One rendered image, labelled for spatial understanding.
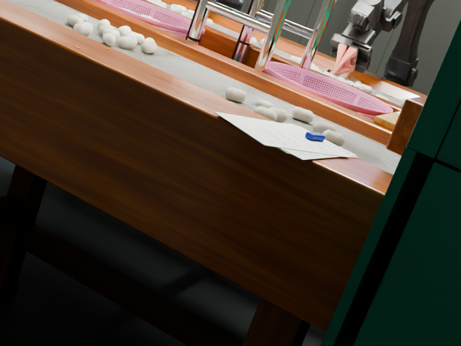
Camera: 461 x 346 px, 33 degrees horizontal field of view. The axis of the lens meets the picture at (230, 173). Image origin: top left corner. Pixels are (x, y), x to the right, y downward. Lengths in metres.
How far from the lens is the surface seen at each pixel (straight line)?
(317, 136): 1.01
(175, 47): 1.46
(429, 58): 8.03
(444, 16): 8.02
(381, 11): 1.98
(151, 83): 1.02
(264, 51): 1.45
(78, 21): 1.38
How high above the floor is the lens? 0.97
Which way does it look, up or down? 16 degrees down
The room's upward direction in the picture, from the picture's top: 20 degrees clockwise
